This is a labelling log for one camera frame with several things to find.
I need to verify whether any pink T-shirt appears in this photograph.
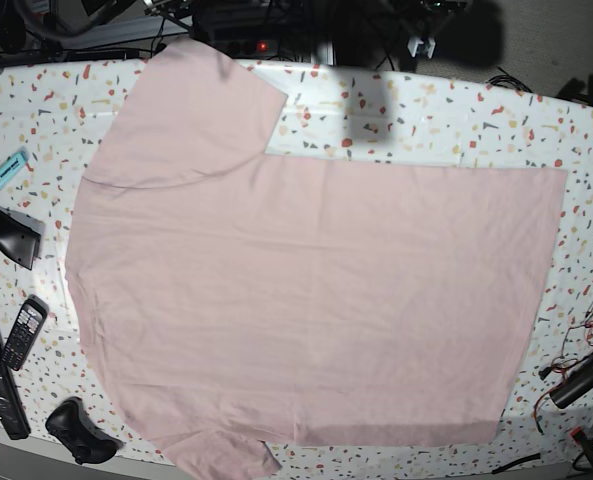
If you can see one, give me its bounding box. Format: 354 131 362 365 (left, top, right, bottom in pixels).
65 40 567 479

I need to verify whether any black power strip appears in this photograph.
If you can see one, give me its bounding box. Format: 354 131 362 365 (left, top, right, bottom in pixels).
213 39 279 58

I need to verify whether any terrazzo patterned table cloth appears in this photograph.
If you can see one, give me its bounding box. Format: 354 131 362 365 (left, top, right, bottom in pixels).
0 60 593 479

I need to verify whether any black game controller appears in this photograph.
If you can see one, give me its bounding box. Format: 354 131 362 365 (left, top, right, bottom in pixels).
45 397 122 465

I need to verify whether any light blue highlighter pen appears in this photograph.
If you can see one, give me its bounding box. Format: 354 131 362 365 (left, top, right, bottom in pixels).
0 149 28 190

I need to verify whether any black cylinder tool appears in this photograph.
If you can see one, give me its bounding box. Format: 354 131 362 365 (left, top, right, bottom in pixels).
550 352 593 409

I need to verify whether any red tipped black tool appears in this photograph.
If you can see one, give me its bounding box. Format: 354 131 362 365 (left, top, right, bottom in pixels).
570 427 593 473

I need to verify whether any white bracket part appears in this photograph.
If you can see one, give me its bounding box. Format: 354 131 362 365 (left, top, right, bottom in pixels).
407 36 436 59

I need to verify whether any black coiled cable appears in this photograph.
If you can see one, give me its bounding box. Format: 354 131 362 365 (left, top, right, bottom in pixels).
485 66 533 94

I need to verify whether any black cordless phone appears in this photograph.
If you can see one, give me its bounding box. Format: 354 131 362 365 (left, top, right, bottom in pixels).
2 296 48 371

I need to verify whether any black cable bottom right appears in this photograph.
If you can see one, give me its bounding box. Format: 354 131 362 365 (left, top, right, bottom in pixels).
490 452 542 476

